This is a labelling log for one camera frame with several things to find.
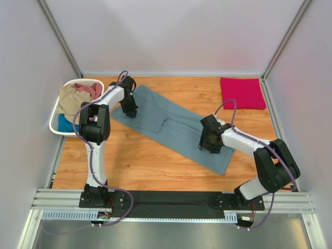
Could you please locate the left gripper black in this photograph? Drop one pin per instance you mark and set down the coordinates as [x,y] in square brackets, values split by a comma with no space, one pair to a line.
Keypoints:
[130,108]

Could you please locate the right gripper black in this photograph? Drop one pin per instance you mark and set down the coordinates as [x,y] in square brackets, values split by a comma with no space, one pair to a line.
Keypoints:
[205,138]

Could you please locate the grey-blue t-shirt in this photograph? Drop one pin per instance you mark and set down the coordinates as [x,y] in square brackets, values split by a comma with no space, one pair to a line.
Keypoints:
[172,126]

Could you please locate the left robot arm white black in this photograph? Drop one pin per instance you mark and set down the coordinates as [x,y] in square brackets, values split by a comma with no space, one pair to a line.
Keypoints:
[94,130]

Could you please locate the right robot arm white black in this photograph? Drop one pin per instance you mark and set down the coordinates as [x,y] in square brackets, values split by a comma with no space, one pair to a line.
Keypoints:
[275,165]

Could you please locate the pink shirt in basket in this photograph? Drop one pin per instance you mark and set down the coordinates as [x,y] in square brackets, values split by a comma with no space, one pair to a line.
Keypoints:
[95,90]

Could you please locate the beige shirt in basket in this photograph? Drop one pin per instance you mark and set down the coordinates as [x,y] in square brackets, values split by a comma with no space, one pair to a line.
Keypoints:
[70,101]

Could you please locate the folded magenta t-shirt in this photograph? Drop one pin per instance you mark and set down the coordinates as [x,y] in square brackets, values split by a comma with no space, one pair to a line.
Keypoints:
[246,92]

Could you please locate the teal shirt in basket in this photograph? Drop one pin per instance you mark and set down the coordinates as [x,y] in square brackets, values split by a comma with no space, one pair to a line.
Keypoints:
[64,125]

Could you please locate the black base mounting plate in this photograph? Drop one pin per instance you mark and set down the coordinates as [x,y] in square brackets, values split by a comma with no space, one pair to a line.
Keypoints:
[187,203]

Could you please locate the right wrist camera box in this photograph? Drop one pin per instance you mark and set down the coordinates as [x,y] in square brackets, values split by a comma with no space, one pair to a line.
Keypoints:
[211,124]

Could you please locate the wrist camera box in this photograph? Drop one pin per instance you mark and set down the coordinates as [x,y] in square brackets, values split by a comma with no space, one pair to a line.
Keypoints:
[129,84]
[211,124]

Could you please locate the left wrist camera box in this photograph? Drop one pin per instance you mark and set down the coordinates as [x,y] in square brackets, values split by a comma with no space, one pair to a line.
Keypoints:
[129,84]

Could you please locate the right aluminium frame post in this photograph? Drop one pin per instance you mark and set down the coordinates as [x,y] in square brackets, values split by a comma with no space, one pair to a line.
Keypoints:
[286,38]

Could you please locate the aluminium frame post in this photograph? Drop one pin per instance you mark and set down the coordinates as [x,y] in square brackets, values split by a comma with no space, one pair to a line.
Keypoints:
[286,38]
[59,36]

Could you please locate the aluminium front rail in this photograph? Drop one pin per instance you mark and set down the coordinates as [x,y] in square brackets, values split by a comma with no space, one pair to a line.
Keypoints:
[61,199]

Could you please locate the slotted grey cable duct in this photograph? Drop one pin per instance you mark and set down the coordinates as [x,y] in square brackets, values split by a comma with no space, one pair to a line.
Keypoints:
[98,216]

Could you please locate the left aluminium frame post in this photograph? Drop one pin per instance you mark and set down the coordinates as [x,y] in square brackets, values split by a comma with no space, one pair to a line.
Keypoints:
[59,36]

